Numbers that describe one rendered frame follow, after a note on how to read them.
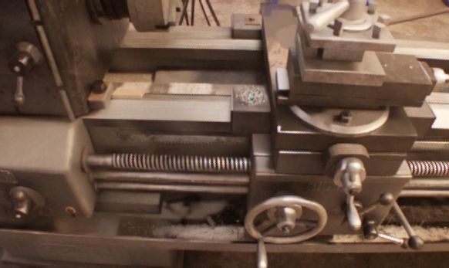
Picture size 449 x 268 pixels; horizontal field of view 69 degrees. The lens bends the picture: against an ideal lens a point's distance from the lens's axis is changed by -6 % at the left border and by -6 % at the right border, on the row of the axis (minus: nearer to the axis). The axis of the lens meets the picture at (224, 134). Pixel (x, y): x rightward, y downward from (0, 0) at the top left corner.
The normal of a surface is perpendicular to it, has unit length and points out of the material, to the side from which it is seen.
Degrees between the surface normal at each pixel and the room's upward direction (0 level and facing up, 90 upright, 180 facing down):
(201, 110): 36
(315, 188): 90
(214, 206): 0
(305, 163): 90
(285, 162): 90
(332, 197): 90
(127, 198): 0
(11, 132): 32
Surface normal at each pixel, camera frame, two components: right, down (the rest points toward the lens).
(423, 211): 0.01, -0.71
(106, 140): -0.03, 0.70
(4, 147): 0.00, -0.24
